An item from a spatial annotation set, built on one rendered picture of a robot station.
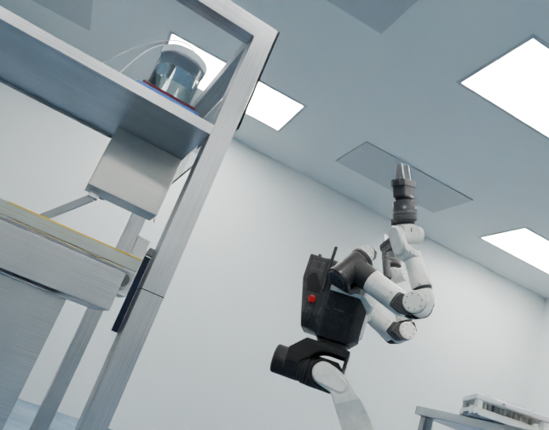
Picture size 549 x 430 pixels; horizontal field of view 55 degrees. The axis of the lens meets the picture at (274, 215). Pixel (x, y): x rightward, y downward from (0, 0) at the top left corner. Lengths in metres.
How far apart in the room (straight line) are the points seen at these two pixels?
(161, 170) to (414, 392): 4.74
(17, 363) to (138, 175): 0.62
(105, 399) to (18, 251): 0.40
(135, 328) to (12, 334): 0.28
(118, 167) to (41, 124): 3.57
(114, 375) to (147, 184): 0.60
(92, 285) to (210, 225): 3.78
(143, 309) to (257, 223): 3.98
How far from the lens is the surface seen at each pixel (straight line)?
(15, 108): 5.24
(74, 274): 1.36
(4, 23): 1.47
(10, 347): 1.40
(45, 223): 1.37
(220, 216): 5.14
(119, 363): 1.32
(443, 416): 2.34
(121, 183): 1.63
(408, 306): 1.84
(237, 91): 1.51
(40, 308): 1.40
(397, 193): 1.95
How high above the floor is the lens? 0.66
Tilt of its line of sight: 19 degrees up
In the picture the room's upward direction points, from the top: 21 degrees clockwise
